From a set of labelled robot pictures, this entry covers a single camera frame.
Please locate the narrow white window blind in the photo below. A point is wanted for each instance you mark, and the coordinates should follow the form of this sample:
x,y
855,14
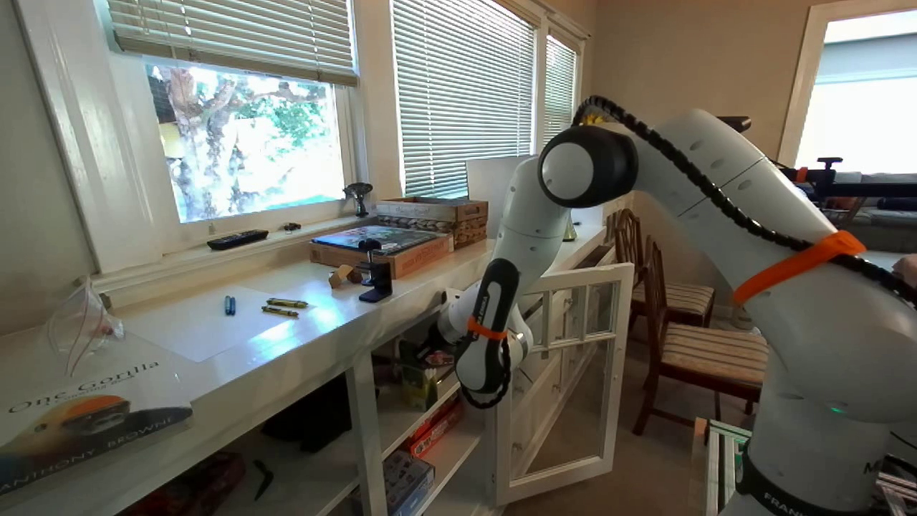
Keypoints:
x,y
561,91

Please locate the black table clamp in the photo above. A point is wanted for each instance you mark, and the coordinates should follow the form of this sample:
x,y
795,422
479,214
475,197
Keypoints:
x,y
379,280

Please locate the small wooden blocks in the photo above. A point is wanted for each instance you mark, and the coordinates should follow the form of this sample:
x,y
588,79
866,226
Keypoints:
x,y
342,276

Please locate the white shelf cabinet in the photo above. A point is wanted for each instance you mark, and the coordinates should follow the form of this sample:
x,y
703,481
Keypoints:
x,y
316,332

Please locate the blue toy brick box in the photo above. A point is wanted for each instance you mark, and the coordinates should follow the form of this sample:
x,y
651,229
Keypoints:
x,y
405,482

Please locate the black camera on tripod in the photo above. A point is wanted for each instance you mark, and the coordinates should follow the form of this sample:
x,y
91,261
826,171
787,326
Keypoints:
x,y
829,171

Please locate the black remote control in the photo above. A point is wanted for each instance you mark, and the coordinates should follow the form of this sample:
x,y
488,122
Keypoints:
x,y
236,240

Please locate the small black sill item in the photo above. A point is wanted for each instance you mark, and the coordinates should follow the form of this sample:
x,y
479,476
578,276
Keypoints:
x,y
292,229

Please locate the large picture book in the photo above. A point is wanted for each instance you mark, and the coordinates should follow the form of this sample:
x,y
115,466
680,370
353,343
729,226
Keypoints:
x,y
77,431

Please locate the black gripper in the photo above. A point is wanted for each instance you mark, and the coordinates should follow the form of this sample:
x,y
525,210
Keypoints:
x,y
436,356

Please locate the long white window blind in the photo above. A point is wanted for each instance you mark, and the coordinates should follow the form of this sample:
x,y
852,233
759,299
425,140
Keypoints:
x,y
462,97

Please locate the black fabric bag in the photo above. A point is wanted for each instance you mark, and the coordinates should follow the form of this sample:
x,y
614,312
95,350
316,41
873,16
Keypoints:
x,y
310,416

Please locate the blue marker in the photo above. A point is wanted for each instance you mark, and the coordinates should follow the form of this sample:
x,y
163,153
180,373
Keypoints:
x,y
231,306

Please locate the short white window blind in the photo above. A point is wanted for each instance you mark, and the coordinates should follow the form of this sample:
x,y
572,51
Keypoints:
x,y
231,34

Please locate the dark green marker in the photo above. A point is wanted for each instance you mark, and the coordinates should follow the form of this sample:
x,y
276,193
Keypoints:
x,y
289,303
279,312

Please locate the clear plastic bag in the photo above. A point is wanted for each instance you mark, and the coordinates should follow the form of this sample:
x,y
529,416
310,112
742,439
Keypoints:
x,y
82,326

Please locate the dark wooden crate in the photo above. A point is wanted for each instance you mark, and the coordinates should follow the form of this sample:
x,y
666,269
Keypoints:
x,y
448,218

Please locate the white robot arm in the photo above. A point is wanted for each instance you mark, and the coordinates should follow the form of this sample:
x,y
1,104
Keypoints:
x,y
812,363

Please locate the white framed window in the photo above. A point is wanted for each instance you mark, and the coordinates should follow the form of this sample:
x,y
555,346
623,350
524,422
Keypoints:
x,y
249,145

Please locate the orange flat box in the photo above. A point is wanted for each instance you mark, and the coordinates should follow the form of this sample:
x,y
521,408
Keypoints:
x,y
433,431

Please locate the dark grey couch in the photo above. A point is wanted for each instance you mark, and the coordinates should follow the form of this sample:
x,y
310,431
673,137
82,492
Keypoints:
x,y
883,216

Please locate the small red box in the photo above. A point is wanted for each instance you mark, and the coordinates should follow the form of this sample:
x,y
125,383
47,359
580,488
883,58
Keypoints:
x,y
188,488

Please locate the white glass cabinet door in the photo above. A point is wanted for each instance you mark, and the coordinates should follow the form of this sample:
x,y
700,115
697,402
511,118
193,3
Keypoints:
x,y
611,383

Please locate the wooden slat chair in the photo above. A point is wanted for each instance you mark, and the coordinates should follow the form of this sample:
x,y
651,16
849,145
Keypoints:
x,y
713,359
688,303

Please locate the green edged white board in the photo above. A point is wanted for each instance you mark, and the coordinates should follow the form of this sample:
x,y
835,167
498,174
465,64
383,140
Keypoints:
x,y
726,468

